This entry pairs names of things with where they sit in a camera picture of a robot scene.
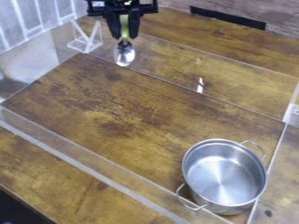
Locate clear acrylic front barrier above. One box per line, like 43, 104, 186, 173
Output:
0, 106, 233, 224

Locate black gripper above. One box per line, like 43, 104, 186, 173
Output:
86, 0, 158, 39

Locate clear acrylic triangular bracket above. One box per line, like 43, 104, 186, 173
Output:
67, 20, 103, 53

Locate stainless steel pot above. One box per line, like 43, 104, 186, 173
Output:
176, 138, 268, 216

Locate black wall slot strip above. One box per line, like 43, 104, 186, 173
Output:
190, 6, 268, 30

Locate clear acrylic right bracket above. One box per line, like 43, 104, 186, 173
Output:
284, 83, 299, 129

